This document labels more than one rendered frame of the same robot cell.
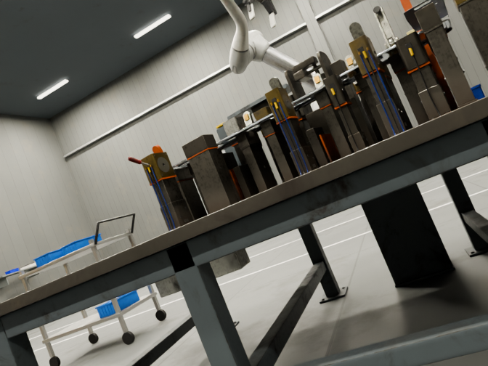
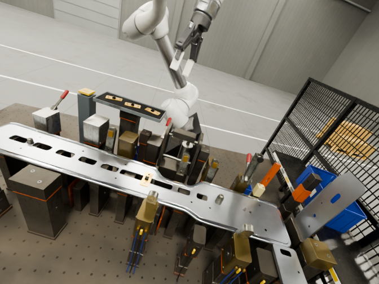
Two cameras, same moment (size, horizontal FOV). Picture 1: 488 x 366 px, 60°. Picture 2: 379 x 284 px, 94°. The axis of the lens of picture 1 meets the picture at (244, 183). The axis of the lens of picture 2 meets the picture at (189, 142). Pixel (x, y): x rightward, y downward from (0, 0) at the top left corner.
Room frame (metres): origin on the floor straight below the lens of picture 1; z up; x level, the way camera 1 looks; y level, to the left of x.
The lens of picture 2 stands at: (1.21, -0.08, 1.60)
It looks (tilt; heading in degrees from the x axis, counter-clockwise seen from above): 32 degrees down; 328
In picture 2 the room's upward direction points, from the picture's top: 20 degrees clockwise
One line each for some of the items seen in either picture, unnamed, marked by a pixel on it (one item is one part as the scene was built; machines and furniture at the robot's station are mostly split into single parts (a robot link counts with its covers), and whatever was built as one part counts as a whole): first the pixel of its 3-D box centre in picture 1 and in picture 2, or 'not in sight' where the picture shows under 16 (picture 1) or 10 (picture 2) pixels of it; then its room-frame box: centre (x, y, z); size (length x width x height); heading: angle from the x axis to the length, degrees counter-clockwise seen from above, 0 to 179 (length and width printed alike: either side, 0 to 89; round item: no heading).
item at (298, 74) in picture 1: (326, 112); (174, 166); (1.88, -0.46, 0.94); 0.18 x 0.13 x 0.49; 60
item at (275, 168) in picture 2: (430, 56); (253, 197); (1.61, -0.84, 0.95); 0.03 x 0.01 x 0.50; 60
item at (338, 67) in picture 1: (356, 106); (193, 176); (1.83, -0.58, 0.91); 0.07 x 0.05 x 0.42; 150
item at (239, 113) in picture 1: (261, 102); (132, 106); (2.16, -0.24, 1.16); 0.37 x 0.14 x 0.02; 60
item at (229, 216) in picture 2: (280, 112); (141, 179); (1.76, -0.25, 1.00); 1.38 x 0.22 x 0.02; 60
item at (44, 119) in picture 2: not in sight; (52, 140); (2.20, 0.15, 0.88); 0.12 x 0.07 x 0.36; 150
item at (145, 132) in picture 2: not in sight; (140, 160); (1.99, -0.30, 0.90); 0.05 x 0.05 x 0.40; 60
